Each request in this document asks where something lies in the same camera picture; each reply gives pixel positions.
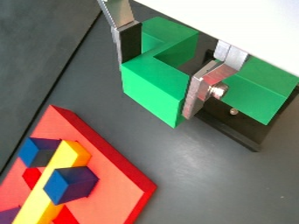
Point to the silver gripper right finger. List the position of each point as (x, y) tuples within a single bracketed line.
[(207, 81)]

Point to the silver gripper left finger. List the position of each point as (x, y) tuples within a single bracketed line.
[(126, 28)]

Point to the green zigzag object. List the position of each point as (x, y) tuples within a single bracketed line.
[(156, 84)]

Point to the black angled fixture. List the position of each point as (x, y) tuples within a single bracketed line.
[(240, 128)]

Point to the red base board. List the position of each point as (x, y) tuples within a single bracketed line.
[(123, 188)]

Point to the blue block left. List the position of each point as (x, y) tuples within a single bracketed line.
[(38, 150)]

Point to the blue block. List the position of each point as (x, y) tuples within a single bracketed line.
[(38, 150), (70, 184)]

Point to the blue block right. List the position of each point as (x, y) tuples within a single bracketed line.
[(70, 184)]

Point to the yellow long block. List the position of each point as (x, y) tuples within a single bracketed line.
[(43, 206)]

